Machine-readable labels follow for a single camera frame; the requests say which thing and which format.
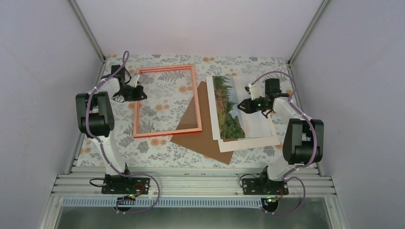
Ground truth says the landscape photo print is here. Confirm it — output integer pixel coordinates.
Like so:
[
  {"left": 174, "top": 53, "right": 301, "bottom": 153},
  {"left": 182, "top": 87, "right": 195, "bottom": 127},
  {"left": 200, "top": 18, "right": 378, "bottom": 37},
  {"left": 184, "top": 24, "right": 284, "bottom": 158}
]
[{"left": 206, "top": 75, "right": 276, "bottom": 140}]

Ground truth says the red picture frame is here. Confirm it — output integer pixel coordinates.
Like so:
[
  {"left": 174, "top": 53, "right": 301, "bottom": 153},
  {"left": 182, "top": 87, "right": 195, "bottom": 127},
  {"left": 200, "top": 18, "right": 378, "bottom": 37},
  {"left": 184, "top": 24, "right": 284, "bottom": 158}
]
[{"left": 133, "top": 64, "right": 202, "bottom": 138}]

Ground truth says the white mat board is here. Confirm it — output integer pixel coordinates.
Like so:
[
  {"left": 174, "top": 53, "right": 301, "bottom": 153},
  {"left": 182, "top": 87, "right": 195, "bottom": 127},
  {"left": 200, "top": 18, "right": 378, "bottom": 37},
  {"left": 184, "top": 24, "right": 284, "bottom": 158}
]
[{"left": 217, "top": 118, "right": 280, "bottom": 153}]

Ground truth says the brown backing board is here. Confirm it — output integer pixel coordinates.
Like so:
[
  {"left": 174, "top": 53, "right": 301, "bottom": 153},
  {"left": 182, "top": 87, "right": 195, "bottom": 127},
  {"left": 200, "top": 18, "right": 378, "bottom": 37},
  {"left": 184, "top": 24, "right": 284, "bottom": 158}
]
[{"left": 171, "top": 81, "right": 233, "bottom": 165}]

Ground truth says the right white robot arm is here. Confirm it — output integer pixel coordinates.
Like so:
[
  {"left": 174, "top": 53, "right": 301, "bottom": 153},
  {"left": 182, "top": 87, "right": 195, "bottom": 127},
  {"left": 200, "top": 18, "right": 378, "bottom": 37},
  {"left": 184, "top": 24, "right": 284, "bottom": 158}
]
[{"left": 237, "top": 78, "right": 324, "bottom": 194}]

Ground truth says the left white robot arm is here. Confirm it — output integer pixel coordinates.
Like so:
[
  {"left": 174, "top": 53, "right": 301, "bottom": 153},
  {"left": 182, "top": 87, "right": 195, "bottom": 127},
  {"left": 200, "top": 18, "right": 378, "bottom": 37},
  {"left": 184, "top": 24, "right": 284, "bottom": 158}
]
[{"left": 75, "top": 65, "right": 147, "bottom": 193}]

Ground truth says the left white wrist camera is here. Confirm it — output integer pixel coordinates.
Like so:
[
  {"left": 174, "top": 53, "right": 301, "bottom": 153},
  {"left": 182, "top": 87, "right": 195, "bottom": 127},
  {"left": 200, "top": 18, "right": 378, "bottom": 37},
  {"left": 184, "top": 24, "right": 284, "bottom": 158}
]
[{"left": 128, "top": 74, "right": 140, "bottom": 87}]

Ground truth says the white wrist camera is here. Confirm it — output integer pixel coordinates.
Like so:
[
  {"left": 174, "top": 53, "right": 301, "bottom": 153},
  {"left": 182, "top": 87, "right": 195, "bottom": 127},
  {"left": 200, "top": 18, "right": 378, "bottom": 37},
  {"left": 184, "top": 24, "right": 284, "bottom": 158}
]
[
  {"left": 245, "top": 83, "right": 260, "bottom": 100},
  {"left": 128, "top": 74, "right": 140, "bottom": 87}
]

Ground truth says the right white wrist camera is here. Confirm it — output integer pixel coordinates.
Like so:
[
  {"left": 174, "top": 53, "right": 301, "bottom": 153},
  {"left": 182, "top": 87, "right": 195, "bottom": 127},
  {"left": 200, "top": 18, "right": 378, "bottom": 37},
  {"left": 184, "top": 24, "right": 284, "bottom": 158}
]
[{"left": 245, "top": 83, "right": 260, "bottom": 100}]

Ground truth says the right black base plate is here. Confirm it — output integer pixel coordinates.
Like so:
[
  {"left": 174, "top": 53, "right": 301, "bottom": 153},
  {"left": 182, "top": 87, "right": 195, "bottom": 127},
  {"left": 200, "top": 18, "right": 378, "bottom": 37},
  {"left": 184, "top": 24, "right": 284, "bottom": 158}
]
[{"left": 242, "top": 178, "right": 289, "bottom": 195}]

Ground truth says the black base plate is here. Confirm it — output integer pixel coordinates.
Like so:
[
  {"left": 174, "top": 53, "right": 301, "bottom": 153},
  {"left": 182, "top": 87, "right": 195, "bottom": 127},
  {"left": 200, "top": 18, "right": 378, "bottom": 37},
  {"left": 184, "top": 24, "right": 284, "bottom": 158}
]
[
  {"left": 242, "top": 178, "right": 289, "bottom": 195},
  {"left": 101, "top": 176, "right": 150, "bottom": 195}
]

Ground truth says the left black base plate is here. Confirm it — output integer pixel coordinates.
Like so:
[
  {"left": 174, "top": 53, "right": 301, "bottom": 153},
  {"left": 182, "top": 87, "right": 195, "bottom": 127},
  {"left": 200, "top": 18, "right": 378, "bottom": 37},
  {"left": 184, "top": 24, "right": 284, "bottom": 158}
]
[{"left": 101, "top": 176, "right": 150, "bottom": 195}]

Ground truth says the aluminium rail base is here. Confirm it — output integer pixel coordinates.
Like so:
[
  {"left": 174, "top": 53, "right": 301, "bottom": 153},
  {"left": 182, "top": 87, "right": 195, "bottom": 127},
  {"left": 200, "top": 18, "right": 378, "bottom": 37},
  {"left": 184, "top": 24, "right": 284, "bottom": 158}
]
[{"left": 51, "top": 167, "right": 337, "bottom": 198}]

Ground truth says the grey slotted cable duct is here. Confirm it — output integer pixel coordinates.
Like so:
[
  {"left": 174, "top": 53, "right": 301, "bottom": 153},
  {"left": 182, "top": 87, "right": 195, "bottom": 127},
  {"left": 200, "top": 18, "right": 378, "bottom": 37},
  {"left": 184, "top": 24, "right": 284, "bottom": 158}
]
[{"left": 61, "top": 197, "right": 264, "bottom": 208}]

